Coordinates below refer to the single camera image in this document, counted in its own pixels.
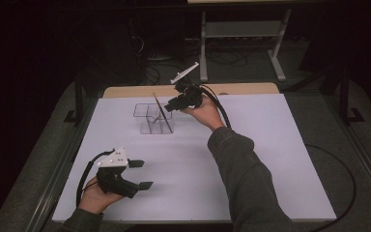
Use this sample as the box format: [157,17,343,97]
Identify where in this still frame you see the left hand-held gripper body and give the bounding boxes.
[96,147,142,199]

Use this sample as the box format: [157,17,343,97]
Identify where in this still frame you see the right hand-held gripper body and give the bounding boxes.
[170,61,205,110]

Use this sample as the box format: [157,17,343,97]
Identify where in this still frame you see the round-head makeup brush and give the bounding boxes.
[152,92,174,133]

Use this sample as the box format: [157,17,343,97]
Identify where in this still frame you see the clear plastic organizer box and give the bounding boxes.
[132,101,176,135]

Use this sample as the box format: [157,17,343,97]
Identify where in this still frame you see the person's right hand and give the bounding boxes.
[181,95,226,132]

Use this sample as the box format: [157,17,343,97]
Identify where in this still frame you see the person's left hand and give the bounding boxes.
[77,177,126,216]

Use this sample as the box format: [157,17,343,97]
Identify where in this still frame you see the white table board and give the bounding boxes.
[51,93,337,223]

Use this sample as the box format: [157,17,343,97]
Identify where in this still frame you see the black upright stand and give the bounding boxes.
[63,72,85,126]
[337,66,365,125]

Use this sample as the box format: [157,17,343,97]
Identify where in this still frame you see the left hand-held gripper black cable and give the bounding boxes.
[75,148,116,208]

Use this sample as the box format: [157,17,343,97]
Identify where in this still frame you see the hand-held gripper black cable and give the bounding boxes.
[186,83,357,232]
[75,148,116,208]

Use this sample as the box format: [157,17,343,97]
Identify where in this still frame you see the right hand-held gripper black cable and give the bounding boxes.
[186,83,357,232]

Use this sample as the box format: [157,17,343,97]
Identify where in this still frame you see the black floor cables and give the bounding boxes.
[143,47,250,85]

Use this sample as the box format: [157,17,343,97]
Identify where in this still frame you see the grey metal desk frame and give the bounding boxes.
[198,9,293,83]

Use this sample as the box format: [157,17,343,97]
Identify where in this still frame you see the grey metal rail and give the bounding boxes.
[322,93,371,207]
[25,98,99,232]

